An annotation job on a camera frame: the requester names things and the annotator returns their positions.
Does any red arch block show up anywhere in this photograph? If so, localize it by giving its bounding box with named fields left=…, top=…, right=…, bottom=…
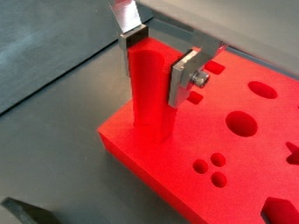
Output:
left=127, top=38, right=183, bottom=143

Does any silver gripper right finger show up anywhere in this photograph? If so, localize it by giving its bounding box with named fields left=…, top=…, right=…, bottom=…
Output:
left=169, top=31, right=227, bottom=109

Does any black corner fixture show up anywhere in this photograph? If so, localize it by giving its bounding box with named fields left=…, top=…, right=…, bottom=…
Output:
left=0, top=197, right=62, bottom=224

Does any red shape sorter board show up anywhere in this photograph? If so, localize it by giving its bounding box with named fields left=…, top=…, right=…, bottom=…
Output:
left=98, top=52, right=299, bottom=224

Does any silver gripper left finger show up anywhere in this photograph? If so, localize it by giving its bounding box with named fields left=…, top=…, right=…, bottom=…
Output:
left=110, top=0, right=149, bottom=75

